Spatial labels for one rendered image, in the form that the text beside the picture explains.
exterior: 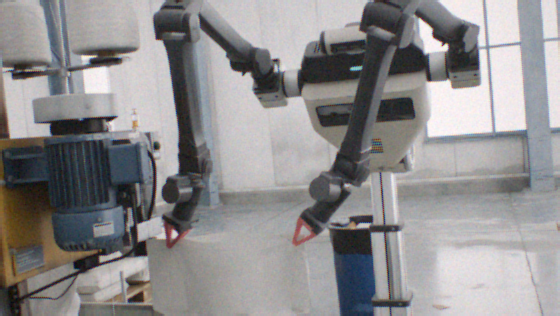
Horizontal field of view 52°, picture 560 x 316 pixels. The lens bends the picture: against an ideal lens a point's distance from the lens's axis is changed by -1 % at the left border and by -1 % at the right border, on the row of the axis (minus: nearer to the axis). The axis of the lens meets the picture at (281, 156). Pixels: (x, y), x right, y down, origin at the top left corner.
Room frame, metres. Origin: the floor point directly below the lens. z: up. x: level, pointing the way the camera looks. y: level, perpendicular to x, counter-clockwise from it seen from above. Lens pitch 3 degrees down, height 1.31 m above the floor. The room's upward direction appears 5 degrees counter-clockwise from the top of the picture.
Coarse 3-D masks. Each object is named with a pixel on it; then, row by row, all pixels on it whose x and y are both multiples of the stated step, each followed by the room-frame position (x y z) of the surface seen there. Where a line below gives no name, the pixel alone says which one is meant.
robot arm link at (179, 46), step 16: (192, 16) 1.38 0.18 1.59; (160, 32) 1.43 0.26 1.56; (192, 32) 1.39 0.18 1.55; (176, 48) 1.41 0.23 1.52; (192, 48) 1.45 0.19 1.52; (176, 64) 1.43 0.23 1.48; (192, 64) 1.46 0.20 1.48; (176, 80) 1.45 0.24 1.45; (192, 80) 1.47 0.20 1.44; (176, 96) 1.47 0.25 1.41; (192, 96) 1.48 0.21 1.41; (176, 112) 1.49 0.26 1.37; (192, 112) 1.48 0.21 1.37; (192, 128) 1.49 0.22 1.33; (192, 144) 1.50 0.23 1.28; (192, 160) 1.53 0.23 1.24
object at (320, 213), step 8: (312, 208) 1.45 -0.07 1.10; (320, 208) 1.43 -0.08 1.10; (328, 208) 1.43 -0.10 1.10; (336, 208) 1.44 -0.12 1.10; (304, 216) 1.42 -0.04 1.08; (312, 216) 1.44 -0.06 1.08; (320, 216) 1.44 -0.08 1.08; (328, 216) 1.44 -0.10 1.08; (320, 224) 1.42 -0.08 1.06; (328, 224) 1.50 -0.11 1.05
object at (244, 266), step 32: (160, 256) 1.61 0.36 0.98; (192, 256) 1.54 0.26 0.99; (224, 256) 1.47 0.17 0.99; (256, 256) 1.48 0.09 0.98; (288, 256) 1.49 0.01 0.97; (160, 288) 1.61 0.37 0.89; (192, 288) 1.56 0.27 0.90; (224, 288) 1.47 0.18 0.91; (256, 288) 1.48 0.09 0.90; (288, 288) 1.49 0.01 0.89
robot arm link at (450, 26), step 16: (384, 0) 1.25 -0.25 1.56; (400, 0) 1.23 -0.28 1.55; (416, 0) 1.24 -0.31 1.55; (432, 0) 1.33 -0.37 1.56; (368, 16) 1.26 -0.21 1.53; (384, 16) 1.23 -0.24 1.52; (400, 16) 1.22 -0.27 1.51; (416, 16) 1.37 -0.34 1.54; (432, 16) 1.37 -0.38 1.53; (448, 16) 1.43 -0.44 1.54; (432, 32) 1.57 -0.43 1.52; (448, 32) 1.47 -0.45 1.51; (464, 32) 1.49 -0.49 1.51; (464, 48) 1.52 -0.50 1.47
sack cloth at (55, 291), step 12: (72, 264) 1.70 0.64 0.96; (36, 276) 1.73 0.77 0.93; (48, 276) 1.71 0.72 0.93; (60, 276) 1.71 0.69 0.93; (36, 288) 1.71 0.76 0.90; (60, 288) 1.70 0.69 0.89; (72, 288) 1.70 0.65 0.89; (36, 300) 1.68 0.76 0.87; (48, 300) 1.68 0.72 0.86; (60, 300) 1.69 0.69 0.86; (72, 300) 1.71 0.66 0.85; (36, 312) 1.66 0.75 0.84; (48, 312) 1.67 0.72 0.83; (60, 312) 1.68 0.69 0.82; (72, 312) 1.74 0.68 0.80
